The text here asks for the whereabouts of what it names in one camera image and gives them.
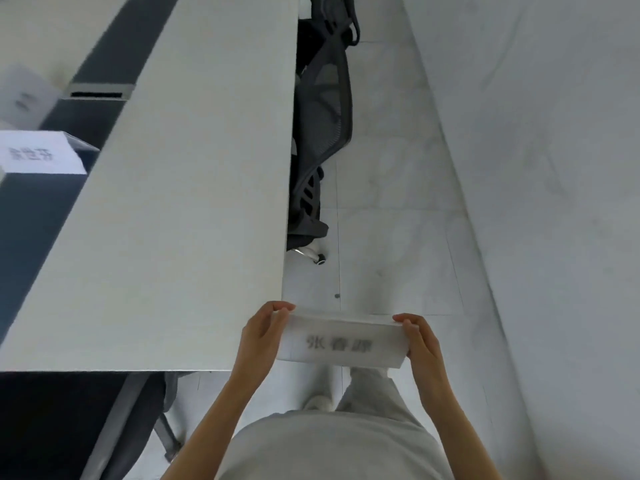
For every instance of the person's right hand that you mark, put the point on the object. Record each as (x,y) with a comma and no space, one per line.
(425,347)

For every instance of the person's left hand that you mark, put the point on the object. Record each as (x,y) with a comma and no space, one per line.
(257,337)

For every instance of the person's left thumb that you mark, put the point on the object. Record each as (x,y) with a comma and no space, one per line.
(280,320)

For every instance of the person's right thumb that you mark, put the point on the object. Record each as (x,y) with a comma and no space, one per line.
(408,334)

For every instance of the white paper name card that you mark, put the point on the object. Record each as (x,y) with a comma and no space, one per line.
(345,342)

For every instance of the person's left forearm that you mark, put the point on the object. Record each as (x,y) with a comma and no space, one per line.
(215,419)

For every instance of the person's right forearm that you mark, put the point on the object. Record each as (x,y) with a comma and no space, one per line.
(450,424)

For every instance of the person's grey trousers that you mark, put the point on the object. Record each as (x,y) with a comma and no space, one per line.
(372,394)

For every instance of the person's white shoe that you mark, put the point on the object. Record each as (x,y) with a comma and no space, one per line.
(318,402)

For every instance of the person's grey shirt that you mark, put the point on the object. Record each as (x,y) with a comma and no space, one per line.
(335,449)

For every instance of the grey office chair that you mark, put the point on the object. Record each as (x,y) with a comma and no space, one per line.
(150,419)

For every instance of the black mesh office chair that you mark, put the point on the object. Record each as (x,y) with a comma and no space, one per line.
(320,124)

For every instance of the dark blue desk partition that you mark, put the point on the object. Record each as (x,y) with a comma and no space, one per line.
(30,224)

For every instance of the white standing name card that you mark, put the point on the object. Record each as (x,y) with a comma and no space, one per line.
(37,153)
(22,99)

